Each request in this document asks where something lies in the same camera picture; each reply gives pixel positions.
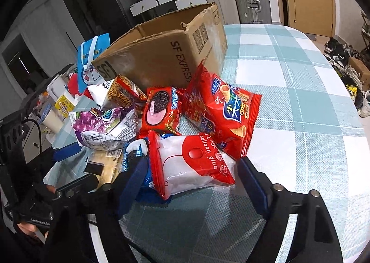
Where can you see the white cup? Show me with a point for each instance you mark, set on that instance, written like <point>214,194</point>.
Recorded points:
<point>53,122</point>

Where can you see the beige cracker packet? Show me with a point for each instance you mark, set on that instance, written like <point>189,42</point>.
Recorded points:
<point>107,164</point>

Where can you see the person's left hand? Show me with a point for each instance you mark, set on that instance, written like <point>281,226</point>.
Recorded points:
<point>27,227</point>

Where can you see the blue cartoon bag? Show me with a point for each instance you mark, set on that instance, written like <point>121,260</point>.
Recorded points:
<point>89,75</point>

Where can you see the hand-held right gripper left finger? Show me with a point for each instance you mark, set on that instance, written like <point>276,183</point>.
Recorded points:
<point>135,180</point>

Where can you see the wooden shoe rack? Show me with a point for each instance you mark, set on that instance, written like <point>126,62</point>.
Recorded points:
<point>365,31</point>

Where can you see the purple snack packet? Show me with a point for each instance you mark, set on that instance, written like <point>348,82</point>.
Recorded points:
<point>98,124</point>

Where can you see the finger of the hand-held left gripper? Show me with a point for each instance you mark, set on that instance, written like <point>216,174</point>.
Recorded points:
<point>78,185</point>
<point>68,151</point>

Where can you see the pile of dark shoes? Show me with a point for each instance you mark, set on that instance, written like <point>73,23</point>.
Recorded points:
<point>336,52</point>

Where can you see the checked tablecloth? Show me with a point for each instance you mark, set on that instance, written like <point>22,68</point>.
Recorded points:
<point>289,107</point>

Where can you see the red cookie packet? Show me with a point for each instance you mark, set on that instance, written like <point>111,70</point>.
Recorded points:
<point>159,115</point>

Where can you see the small cardboard box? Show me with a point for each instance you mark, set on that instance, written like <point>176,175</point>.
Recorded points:
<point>360,69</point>

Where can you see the red chip packet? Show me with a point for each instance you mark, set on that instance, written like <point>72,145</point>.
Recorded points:
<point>219,112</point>

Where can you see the brown cardboard box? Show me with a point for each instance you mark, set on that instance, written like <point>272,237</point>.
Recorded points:
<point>162,57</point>

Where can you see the white plastic container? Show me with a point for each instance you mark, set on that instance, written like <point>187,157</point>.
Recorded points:
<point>56,85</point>

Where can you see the blue cookie packet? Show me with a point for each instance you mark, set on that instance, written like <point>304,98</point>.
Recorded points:
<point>133,150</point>

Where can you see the red and white packet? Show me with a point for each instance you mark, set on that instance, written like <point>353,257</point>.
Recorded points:
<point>185,170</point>

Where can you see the brown noodle snack packet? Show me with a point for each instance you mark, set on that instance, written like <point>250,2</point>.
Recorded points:
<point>124,92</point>

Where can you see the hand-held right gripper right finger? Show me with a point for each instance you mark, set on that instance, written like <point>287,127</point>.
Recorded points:
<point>254,185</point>

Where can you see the small yellow box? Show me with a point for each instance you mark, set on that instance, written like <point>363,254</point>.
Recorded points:
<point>65,105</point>

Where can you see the white snack packet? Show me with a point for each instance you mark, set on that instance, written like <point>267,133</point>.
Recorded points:
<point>96,92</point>

